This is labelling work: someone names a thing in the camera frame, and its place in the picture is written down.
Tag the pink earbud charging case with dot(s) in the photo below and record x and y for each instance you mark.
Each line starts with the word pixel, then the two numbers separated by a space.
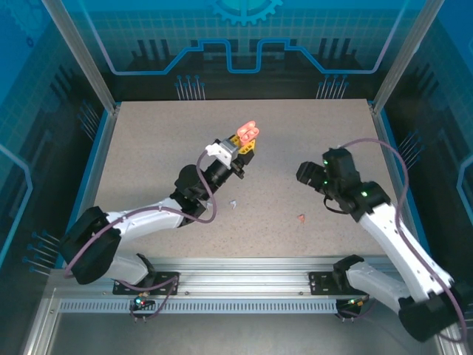
pixel 245 125

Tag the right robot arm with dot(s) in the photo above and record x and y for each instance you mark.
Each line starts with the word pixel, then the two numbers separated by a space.
pixel 384 236

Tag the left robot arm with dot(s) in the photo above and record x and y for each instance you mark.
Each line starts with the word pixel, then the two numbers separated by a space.
pixel 148 218

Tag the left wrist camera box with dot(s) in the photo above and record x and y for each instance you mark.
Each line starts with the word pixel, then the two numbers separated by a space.
pixel 221 149

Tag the aluminium table side rail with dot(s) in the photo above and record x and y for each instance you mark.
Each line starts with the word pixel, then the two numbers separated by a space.
pixel 392 162
pixel 98 162

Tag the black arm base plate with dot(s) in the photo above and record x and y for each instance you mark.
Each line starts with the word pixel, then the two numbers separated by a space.
pixel 321 284
pixel 125 289

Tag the aluminium extrusion mounting rail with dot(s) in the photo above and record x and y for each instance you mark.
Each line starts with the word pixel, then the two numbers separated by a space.
pixel 240 277

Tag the aluminium frame post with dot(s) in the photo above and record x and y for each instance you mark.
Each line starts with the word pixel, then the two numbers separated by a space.
pixel 406 63
pixel 81 63

